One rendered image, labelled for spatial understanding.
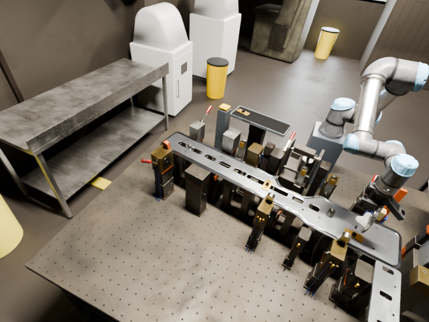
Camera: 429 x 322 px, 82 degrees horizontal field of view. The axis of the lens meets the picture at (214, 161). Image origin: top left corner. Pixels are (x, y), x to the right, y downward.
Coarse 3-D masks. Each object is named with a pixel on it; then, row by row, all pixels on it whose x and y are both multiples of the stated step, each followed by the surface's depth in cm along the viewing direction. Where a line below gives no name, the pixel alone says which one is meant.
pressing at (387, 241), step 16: (160, 144) 155; (176, 144) 156; (192, 144) 157; (192, 160) 146; (208, 160) 147; (224, 160) 148; (240, 160) 149; (224, 176) 138; (240, 176) 139; (256, 176) 140; (272, 176) 141; (256, 192) 131; (272, 192) 132; (288, 192) 133; (288, 208) 125; (304, 208) 125; (320, 208) 126; (336, 208) 127; (320, 224) 119; (336, 224) 120; (352, 224) 120; (352, 240) 114; (368, 240) 114; (384, 240) 115; (400, 240) 116; (368, 256) 109; (384, 256) 109; (400, 256) 110
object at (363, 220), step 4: (368, 212) 101; (364, 216) 102; (368, 216) 101; (356, 220) 103; (360, 220) 102; (364, 220) 102; (368, 220) 101; (364, 224) 102; (368, 224) 100; (364, 228) 102; (368, 228) 101; (364, 232) 103
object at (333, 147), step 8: (312, 136) 158; (320, 136) 158; (344, 136) 160; (312, 144) 161; (320, 144) 159; (328, 144) 157; (336, 144) 155; (320, 152) 162; (328, 152) 160; (336, 152) 158; (328, 160) 164; (336, 160) 161; (312, 176) 176; (320, 184) 177
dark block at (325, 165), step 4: (324, 160) 137; (320, 164) 134; (324, 164) 134; (328, 164) 134; (320, 168) 133; (324, 168) 132; (328, 168) 132; (316, 172) 136; (320, 172) 134; (324, 172) 133; (316, 176) 138; (320, 176) 136; (324, 176) 134; (316, 180) 139; (320, 180) 137; (312, 184) 142; (316, 184) 140; (312, 188) 143; (316, 188) 142; (308, 192) 146; (312, 192) 145
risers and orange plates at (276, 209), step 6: (210, 174) 150; (210, 180) 154; (216, 180) 153; (222, 180) 155; (210, 186) 155; (216, 186) 151; (222, 186) 160; (210, 192) 160; (216, 192) 155; (222, 192) 166; (216, 198) 160; (276, 210) 139; (270, 216) 138; (270, 222) 141; (264, 228) 146; (300, 228) 145
